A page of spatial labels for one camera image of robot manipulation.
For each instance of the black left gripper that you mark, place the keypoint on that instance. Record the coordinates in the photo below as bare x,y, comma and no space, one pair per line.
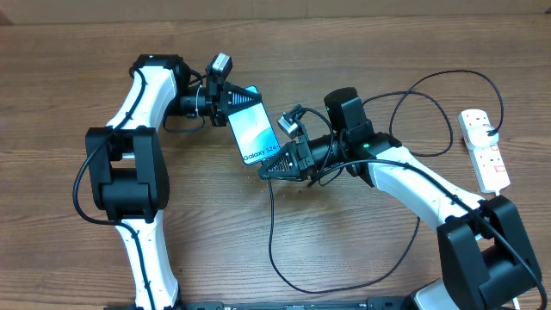
221,96

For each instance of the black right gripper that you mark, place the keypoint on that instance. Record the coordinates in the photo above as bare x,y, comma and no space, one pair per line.
299,161

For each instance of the blue Galaxy smartphone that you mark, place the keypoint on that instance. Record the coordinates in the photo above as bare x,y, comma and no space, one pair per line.
254,134

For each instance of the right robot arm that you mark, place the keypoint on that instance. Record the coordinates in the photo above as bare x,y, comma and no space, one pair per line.
485,255

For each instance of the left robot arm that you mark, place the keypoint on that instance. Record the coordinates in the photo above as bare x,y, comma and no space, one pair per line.
128,175

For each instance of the white USB charger plug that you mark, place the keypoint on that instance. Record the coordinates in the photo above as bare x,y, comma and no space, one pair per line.
480,137

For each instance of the white power strip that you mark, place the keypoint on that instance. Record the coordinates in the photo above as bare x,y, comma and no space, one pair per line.
489,167

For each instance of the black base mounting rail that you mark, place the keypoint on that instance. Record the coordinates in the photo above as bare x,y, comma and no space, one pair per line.
292,305

